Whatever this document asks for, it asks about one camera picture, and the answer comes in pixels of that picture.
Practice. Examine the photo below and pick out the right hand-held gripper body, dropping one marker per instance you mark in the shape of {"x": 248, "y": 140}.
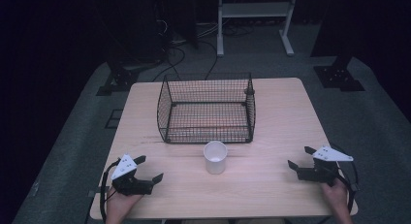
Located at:
{"x": 329, "y": 155}

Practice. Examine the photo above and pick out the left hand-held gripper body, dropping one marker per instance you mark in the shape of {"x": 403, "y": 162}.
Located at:
{"x": 124, "y": 167}

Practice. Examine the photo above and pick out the person's left hand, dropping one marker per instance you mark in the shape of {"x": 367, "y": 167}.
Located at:
{"x": 118, "y": 203}

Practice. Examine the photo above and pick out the person's right hand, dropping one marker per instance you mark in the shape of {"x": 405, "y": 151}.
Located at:
{"x": 337, "y": 195}

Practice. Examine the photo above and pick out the dark floor outlet plate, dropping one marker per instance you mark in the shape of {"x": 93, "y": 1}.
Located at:
{"x": 113, "y": 119}

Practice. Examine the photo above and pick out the white cup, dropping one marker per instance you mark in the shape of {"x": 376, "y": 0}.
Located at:
{"x": 215, "y": 166}

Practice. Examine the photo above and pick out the black stand base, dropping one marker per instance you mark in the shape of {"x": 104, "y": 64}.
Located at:
{"x": 119, "y": 80}
{"x": 339, "y": 77}

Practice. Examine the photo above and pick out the white metal stand frame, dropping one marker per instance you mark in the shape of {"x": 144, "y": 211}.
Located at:
{"x": 255, "y": 10}

